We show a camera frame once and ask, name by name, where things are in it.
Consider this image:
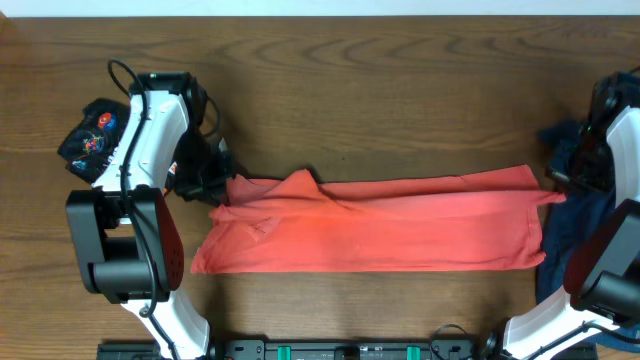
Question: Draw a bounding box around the orange printed t-shirt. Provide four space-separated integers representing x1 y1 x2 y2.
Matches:
191 165 564 274

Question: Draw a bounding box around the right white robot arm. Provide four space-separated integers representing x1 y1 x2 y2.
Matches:
474 68 639 359

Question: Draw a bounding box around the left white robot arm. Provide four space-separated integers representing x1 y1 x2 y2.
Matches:
66 72 234 359

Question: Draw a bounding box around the dark blue garment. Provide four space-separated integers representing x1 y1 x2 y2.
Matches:
534 117 640 354

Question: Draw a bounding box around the black folded printed shirt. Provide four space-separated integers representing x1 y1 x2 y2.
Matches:
57 98 130 184

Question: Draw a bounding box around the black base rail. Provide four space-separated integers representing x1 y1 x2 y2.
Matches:
97 324 501 360

